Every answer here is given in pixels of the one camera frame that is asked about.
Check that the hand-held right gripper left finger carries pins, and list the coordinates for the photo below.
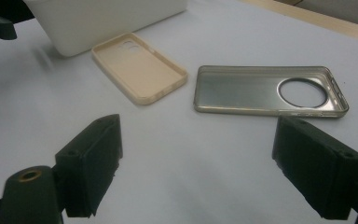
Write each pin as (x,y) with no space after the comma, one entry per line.
(87,165)

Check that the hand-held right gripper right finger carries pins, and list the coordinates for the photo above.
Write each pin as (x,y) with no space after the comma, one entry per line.
(317,168)

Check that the white plastic bin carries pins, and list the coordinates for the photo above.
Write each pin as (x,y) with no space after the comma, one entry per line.
(105,25)

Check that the white table cover sheet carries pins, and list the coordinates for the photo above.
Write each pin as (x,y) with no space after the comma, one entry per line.
(180,161)

